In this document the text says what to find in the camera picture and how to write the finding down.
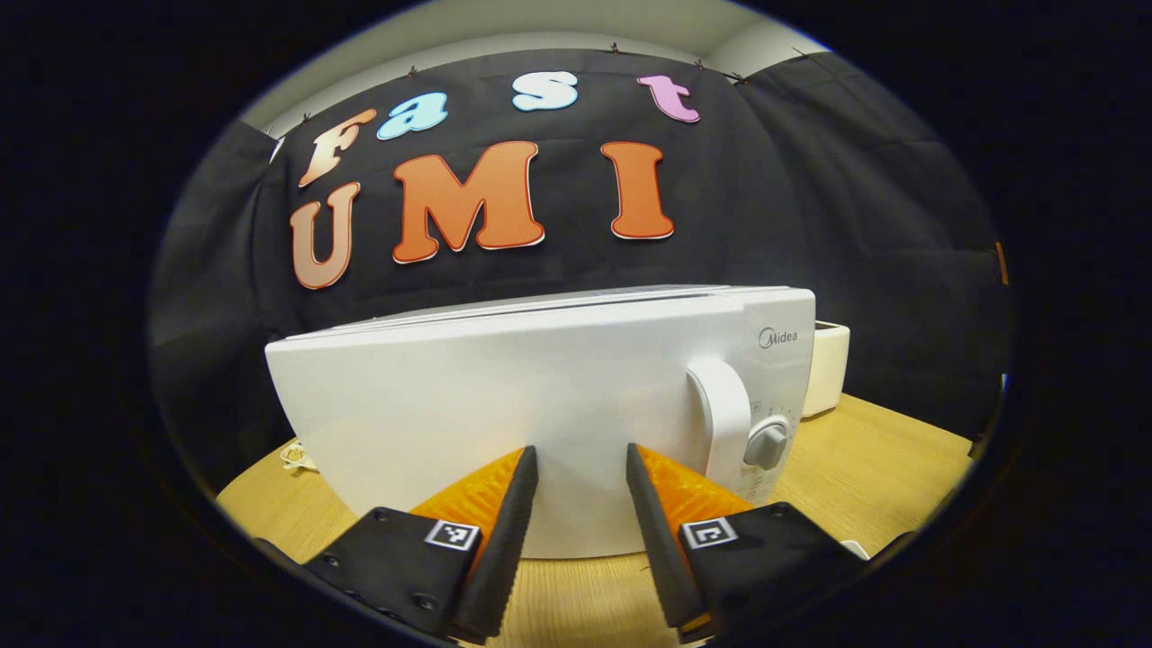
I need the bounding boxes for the white toaster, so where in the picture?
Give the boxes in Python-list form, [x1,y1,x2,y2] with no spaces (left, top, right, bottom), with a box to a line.
[801,321,852,419]

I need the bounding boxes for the black backdrop cloth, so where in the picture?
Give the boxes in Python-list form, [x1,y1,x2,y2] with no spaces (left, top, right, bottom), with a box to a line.
[148,47,1013,491]

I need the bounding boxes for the white microwave oven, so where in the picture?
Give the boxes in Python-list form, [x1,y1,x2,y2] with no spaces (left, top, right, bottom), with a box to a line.
[265,285,817,560]

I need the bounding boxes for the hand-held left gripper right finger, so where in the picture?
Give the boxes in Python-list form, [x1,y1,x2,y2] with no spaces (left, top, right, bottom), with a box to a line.
[625,443,868,643]

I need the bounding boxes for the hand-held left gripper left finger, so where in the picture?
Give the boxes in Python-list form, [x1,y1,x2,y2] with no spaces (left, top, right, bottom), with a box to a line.
[301,445,540,645]

